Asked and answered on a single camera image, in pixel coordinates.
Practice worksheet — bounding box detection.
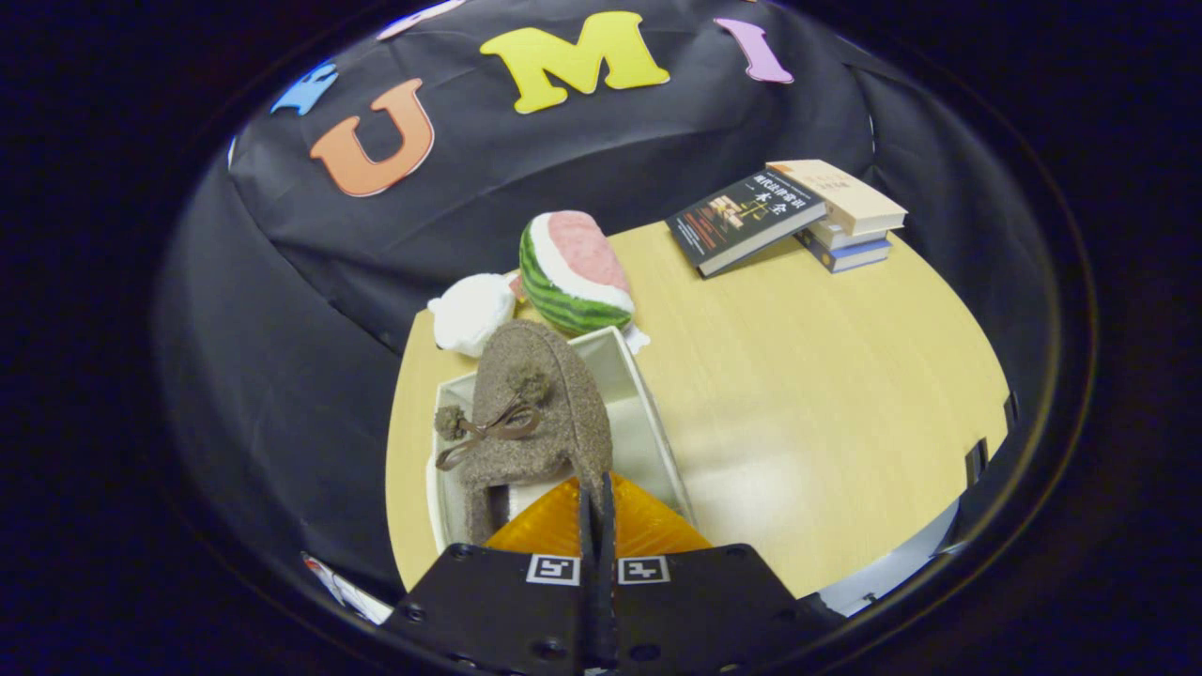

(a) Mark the beige cover book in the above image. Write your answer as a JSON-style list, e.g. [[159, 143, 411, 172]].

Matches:
[[765, 159, 908, 237]]

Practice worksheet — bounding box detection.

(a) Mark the grey fabric storage box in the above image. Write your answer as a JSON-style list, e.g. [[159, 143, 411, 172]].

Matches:
[[426, 325, 697, 557]]

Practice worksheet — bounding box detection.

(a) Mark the brown fuzzy shoe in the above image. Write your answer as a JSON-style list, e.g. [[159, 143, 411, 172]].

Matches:
[[433, 319, 614, 547]]

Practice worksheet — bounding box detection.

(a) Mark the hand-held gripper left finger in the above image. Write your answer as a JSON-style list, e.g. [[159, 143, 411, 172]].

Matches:
[[386, 476, 600, 676]]

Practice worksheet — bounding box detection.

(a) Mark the white red object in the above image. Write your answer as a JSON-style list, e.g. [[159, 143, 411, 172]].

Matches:
[[300, 551, 393, 626]]

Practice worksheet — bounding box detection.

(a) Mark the white plush toy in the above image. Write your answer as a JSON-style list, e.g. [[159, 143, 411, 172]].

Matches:
[[428, 273, 518, 359]]

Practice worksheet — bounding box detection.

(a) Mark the black cover book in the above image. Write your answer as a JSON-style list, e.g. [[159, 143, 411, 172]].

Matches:
[[666, 169, 829, 279]]

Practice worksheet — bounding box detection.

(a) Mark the white cover book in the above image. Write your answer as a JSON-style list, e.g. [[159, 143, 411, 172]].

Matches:
[[806, 219, 889, 251]]

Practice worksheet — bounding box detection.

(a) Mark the watermelon slice plush toy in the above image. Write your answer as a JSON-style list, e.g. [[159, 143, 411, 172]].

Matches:
[[519, 210, 651, 354]]

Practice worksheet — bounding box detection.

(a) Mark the blue cover book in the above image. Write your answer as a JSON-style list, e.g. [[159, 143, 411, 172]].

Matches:
[[796, 231, 892, 274]]

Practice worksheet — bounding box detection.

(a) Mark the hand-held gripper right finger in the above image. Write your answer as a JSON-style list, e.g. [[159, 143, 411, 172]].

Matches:
[[602, 472, 829, 676]]

